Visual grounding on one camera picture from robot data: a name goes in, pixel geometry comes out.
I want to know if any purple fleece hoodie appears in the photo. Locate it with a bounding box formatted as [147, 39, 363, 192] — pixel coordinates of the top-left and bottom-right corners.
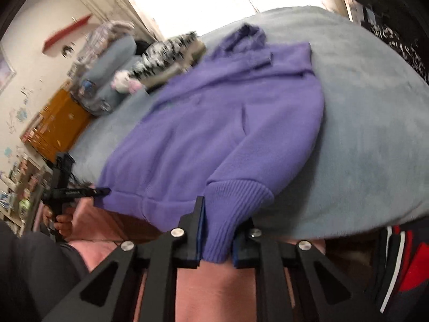
[95, 24, 324, 263]

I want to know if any person left hand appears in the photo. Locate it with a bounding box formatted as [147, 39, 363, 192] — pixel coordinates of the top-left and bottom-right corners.
[42, 206, 76, 239]

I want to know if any orange wooden nightstand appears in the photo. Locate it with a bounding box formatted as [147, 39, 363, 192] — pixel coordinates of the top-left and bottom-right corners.
[20, 87, 92, 162]

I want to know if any lower blue grey pillow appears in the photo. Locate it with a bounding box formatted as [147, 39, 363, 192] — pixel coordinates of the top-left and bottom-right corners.
[70, 55, 139, 116]

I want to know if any blue grey pillow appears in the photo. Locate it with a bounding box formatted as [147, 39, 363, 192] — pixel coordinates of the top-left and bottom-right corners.
[80, 36, 136, 86]
[70, 55, 139, 116]

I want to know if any white pink plush toy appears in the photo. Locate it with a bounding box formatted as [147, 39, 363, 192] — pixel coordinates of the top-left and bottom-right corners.
[110, 71, 143, 94]

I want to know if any light blue fleece blanket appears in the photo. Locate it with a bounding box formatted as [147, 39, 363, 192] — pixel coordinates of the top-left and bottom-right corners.
[68, 5, 429, 241]

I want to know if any black garment by pillows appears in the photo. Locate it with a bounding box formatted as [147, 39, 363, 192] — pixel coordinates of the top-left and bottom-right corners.
[135, 40, 151, 56]

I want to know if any floral folded quilt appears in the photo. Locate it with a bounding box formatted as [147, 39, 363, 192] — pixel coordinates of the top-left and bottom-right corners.
[76, 20, 135, 66]

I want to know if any black white patterned folded garment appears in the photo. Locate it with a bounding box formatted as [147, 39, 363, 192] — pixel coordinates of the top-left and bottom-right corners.
[129, 32, 198, 79]

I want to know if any black white patterned hanging cloth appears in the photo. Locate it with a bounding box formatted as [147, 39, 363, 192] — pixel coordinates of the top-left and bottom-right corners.
[360, 21, 428, 83]

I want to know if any red wall shelf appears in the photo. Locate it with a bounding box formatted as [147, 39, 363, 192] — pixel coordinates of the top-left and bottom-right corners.
[42, 13, 92, 53]

